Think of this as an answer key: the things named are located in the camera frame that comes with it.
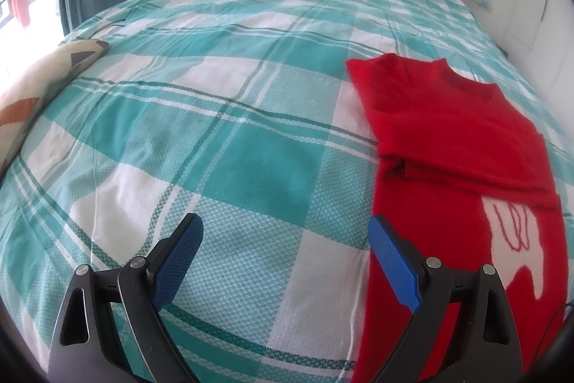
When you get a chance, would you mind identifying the white wardrobe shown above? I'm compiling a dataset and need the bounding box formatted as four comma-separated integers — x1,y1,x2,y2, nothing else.
503,0,573,112

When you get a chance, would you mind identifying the teal plaid bed cover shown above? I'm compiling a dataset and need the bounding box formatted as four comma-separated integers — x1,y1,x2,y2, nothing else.
1,0,573,382

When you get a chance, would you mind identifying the patterned beige cushion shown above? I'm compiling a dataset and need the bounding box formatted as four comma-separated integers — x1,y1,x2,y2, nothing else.
1,39,109,178

